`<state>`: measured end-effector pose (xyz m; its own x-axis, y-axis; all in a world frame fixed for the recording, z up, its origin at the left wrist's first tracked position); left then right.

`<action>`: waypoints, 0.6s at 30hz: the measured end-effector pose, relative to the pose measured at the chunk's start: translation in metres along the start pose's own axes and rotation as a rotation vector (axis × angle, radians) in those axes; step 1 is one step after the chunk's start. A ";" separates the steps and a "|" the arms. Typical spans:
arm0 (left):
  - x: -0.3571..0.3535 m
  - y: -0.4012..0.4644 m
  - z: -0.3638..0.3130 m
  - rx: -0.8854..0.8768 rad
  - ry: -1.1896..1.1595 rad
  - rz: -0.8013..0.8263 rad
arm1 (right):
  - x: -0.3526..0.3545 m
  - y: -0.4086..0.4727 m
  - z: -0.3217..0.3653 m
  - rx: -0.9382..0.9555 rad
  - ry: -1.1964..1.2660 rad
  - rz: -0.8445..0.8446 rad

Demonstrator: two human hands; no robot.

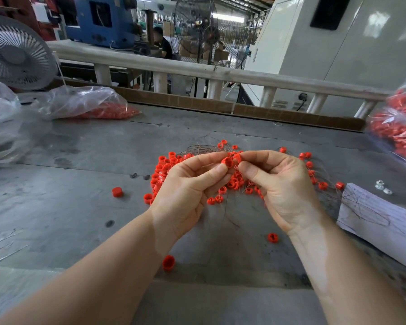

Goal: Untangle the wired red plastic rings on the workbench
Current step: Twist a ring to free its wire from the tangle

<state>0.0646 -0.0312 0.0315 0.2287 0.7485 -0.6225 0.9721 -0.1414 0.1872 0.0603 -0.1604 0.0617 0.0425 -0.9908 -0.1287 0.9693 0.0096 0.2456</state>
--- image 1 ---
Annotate person's left hand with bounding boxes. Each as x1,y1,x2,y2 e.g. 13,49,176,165
149,151,234,253

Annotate person's right hand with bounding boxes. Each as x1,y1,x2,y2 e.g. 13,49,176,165
237,150,329,236

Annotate pile of red plastic rings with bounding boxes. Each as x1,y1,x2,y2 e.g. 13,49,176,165
143,139,347,244

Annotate bundle of thin metal wires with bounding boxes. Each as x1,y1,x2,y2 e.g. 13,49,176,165
185,142,275,228

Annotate person's left forearm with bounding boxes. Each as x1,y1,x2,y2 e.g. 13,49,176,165
0,214,173,325

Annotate person's right forearm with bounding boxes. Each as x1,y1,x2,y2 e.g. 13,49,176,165
291,220,406,325

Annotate brown wooden board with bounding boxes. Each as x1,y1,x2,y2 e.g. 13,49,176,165
51,79,366,131

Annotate white paper sheet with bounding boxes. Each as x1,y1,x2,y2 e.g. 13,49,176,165
337,183,406,274

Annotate large clear bag red pieces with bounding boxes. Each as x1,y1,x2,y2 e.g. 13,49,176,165
367,67,406,167

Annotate white metal railing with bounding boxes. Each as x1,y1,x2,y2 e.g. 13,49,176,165
47,40,395,119

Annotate clear bag with red pieces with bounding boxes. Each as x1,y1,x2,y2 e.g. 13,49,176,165
32,86,141,121

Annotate large grey machine cabinet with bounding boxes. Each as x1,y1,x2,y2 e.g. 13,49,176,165
244,0,406,117

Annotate blue industrial machine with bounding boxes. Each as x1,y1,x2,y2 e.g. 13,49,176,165
64,0,139,49

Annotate crumpled clear plastic bag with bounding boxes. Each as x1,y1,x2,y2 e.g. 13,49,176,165
0,74,36,164

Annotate white desk fan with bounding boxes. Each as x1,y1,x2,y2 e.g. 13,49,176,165
0,14,58,91

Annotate red industrial machine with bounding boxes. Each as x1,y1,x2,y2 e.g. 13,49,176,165
0,0,58,41

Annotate black pedestal fan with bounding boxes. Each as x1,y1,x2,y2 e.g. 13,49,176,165
199,23,223,98

